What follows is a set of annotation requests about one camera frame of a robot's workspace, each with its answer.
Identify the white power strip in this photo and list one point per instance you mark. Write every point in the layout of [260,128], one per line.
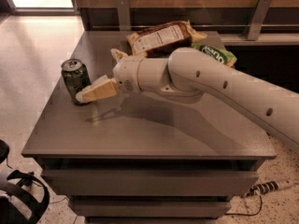
[267,187]

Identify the left metal wall bracket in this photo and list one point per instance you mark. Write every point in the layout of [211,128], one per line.
[124,15]

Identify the grey drawer cabinet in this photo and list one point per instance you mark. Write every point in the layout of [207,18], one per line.
[142,159]

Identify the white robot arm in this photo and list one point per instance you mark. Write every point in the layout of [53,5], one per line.
[188,73]

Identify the brown yellow snack bag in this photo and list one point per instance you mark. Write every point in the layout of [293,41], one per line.
[163,38]

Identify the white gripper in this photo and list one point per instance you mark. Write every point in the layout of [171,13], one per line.
[125,73]

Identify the metal wall bracket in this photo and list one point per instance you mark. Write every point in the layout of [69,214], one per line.
[258,16]
[124,15]

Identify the green chip bag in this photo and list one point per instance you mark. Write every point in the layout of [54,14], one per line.
[221,55]

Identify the green soda can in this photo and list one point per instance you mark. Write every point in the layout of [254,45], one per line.
[76,78]

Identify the right metal wall bracket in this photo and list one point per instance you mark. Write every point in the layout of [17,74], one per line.
[258,16]

